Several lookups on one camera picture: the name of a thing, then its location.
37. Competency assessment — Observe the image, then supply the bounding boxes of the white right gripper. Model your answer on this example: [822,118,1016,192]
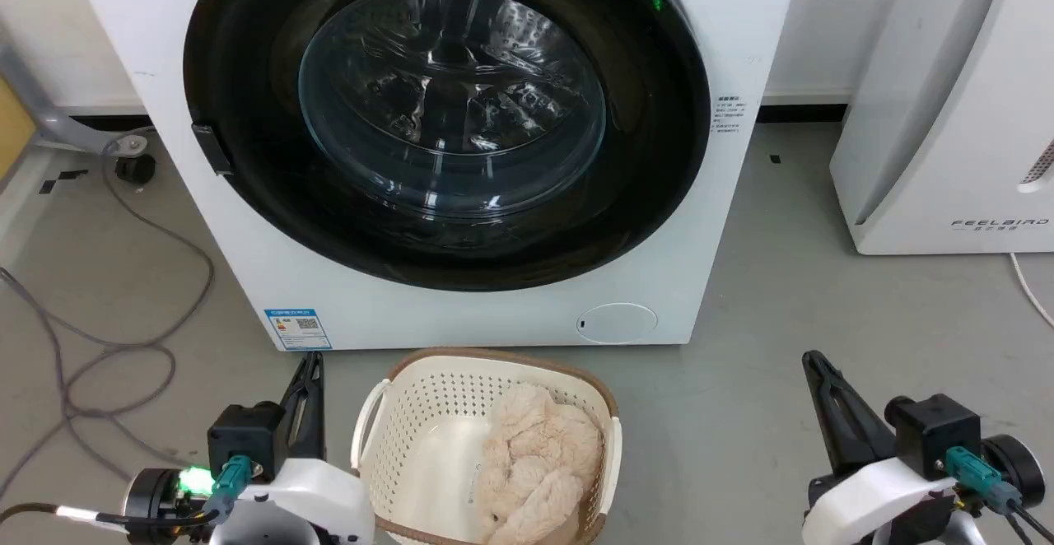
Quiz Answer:
[800,351,960,545]

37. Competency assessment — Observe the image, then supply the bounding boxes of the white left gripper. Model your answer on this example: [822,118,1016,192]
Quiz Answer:
[210,352,376,545]

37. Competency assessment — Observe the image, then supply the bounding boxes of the round black glass washer door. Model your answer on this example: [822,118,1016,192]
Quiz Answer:
[182,0,712,293]

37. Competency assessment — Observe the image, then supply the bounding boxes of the white front-load washing machine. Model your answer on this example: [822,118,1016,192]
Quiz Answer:
[64,0,804,353]

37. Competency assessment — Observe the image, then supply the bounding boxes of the blue energy label sticker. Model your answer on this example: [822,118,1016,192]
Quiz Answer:
[263,308,333,352]

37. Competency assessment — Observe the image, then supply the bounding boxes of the cream perforated laundry basket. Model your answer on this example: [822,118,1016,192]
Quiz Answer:
[351,347,623,545]

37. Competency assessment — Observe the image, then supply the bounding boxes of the beige plush toy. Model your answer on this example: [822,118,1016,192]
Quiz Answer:
[475,383,604,545]

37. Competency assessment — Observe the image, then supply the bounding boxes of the round white filter cover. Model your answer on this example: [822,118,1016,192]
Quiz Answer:
[576,303,659,345]

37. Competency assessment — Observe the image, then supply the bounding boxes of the black caster wheel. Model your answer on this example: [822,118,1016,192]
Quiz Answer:
[114,152,157,185]

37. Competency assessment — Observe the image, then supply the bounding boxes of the black floor tape strip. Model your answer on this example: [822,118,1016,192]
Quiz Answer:
[39,169,90,195]

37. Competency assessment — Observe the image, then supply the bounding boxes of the small printed warning sticker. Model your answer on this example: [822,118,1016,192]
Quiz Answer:
[715,95,747,133]

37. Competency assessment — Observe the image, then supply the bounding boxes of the white Feelbird appliance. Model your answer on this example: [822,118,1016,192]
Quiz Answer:
[829,0,1054,256]

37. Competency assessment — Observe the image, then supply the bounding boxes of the yellow wooden panel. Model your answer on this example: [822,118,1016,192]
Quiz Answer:
[0,76,38,180]

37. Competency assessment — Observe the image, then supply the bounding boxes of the left gripper cable teal plug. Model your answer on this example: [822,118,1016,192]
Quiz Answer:
[0,454,254,529]

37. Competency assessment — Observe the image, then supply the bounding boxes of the gripper cable teal plug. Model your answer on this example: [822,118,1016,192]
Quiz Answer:
[944,445,1054,545]
[0,454,254,529]

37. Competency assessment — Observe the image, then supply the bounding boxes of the right gripper cable teal plug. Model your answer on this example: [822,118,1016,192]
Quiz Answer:
[944,445,1054,545]

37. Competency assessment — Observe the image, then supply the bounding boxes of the grey looped floor cable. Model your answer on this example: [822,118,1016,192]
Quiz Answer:
[0,127,217,498]

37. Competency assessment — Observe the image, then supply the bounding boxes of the thin white cable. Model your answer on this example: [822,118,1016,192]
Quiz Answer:
[1010,252,1054,328]

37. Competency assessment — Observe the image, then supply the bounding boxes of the black rectangular plastic piece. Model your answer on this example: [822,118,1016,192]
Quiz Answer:
[191,123,234,177]

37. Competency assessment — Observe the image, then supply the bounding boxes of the grey metal frame leg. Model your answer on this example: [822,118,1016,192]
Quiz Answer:
[0,28,150,157]

